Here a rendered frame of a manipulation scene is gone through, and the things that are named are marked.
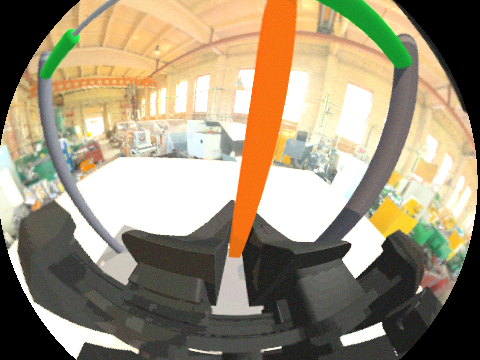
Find orange handle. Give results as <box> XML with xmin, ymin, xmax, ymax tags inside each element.
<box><xmin>228</xmin><ymin>0</ymin><xmax>299</xmax><ymax>257</ymax></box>

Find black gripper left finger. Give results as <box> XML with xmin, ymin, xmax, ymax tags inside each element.
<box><xmin>121</xmin><ymin>200</ymin><xmax>235</xmax><ymax>305</ymax></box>

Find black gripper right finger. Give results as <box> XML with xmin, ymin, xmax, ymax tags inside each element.
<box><xmin>243</xmin><ymin>213</ymin><xmax>352</xmax><ymax>307</ymax></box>

